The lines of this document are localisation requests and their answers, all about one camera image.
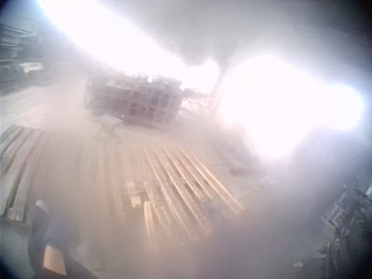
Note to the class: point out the heap of clutter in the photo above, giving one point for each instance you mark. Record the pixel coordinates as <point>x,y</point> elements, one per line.
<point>196,100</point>

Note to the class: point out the wooden cubby shelf unit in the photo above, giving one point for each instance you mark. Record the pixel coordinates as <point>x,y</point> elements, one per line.
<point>133,101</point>

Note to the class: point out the dark metal rack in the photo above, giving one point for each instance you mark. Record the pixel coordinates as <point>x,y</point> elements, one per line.
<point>348,226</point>

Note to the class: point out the wall storage shelves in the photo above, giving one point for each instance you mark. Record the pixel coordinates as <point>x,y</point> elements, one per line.
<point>19,55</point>

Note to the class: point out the pile of long wooden planks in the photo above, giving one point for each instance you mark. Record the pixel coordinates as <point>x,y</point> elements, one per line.
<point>16,168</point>

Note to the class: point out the upright wooden slat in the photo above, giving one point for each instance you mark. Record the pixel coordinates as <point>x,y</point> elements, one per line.
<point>148,216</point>

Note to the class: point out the row of wooden slats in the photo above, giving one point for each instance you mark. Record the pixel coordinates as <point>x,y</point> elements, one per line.
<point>186,186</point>

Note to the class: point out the light wooden board piece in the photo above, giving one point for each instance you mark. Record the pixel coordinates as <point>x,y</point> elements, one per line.
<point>54,260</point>

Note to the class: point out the small metal stool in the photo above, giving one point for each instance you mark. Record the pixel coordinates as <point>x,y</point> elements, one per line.
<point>108,123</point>

